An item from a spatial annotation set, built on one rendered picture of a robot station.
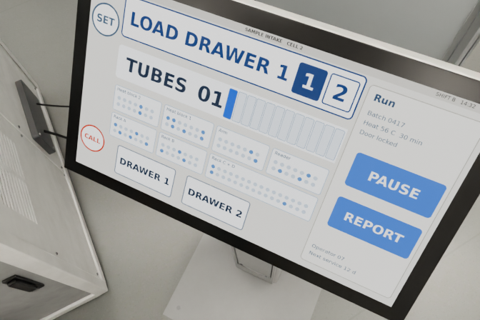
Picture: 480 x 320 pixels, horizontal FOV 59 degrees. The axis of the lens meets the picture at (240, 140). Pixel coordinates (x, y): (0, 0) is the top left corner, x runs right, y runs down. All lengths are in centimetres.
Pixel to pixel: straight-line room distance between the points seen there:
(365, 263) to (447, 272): 115
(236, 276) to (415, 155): 111
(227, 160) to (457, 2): 75
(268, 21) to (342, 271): 32
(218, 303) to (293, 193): 103
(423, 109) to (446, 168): 7
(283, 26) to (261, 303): 116
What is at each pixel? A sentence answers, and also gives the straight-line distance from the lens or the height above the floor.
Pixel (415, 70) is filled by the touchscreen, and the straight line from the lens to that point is 46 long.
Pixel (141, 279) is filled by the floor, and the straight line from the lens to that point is 161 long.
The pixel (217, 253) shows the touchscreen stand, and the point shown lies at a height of 4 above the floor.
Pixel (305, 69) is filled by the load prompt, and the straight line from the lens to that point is 47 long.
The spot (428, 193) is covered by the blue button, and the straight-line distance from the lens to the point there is 50.
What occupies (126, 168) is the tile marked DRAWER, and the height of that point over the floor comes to 100.
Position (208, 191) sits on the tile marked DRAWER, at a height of 101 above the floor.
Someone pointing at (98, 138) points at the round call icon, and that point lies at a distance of 63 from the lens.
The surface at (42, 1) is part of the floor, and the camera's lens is 245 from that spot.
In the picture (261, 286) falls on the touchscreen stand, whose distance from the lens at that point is 152.
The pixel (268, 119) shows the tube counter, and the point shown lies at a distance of 50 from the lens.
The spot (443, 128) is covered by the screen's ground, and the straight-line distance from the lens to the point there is 48.
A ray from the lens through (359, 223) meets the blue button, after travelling 53.
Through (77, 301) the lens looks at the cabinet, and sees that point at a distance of 157.
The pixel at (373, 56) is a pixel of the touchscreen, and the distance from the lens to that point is 46.
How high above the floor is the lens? 154
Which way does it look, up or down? 63 degrees down
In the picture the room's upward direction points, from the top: 5 degrees counter-clockwise
